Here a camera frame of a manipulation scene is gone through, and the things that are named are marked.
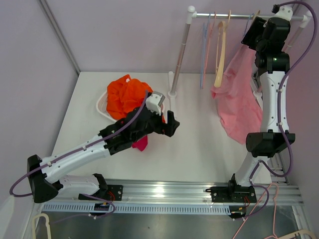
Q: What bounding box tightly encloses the white cable duct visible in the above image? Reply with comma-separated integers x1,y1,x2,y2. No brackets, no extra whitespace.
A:
42,202,231,215

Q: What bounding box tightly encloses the white plastic laundry basket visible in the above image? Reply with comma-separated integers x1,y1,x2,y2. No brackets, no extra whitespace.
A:
96,91,116,122

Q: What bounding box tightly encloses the blue wire hanger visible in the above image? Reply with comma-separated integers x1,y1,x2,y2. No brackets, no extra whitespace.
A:
200,17,210,90

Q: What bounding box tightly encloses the pink hanger on floor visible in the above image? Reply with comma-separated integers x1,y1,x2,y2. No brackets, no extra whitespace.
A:
231,183,280,239

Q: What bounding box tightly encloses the beige hanger bottom left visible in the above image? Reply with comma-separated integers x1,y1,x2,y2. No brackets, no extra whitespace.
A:
31,213,53,239

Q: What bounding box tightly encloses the pink t shirt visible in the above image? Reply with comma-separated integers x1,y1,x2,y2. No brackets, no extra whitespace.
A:
211,45,263,144

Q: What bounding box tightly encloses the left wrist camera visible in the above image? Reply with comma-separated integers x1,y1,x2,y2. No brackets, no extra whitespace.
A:
146,91,165,116

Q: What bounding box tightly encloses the orange t shirt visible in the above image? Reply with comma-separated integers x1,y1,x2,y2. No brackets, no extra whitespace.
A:
106,74,153,120

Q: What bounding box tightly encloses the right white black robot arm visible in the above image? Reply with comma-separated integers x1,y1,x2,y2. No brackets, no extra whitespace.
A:
227,14,296,202

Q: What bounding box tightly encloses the pink wire hanger on rack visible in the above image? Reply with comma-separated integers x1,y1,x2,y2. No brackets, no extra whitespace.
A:
203,12,216,86

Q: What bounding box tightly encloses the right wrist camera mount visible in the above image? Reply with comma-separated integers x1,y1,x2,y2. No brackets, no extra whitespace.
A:
272,4,293,21

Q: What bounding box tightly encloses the beige hanger holding pink shirt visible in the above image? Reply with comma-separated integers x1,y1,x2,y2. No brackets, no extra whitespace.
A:
252,10,261,21

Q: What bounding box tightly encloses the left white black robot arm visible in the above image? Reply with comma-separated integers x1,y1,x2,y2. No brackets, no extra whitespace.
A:
27,107,180,203

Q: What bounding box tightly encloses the beige hanger bottom right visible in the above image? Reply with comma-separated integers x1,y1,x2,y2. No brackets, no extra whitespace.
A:
266,229,317,239

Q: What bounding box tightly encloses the magenta t shirt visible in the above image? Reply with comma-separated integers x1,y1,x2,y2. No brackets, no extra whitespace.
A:
132,135,148,151

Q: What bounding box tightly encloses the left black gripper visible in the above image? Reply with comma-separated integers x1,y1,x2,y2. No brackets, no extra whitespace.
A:
132,101,179,143

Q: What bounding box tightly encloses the beige wooden hanger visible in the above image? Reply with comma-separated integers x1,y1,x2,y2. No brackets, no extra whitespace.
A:
214,10,231,88

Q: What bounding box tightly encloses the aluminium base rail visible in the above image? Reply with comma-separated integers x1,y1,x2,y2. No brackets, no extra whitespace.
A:
32,178,305,207

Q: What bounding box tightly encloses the metal clothes rack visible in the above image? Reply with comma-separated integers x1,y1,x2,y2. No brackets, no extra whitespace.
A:
168,1,319,99

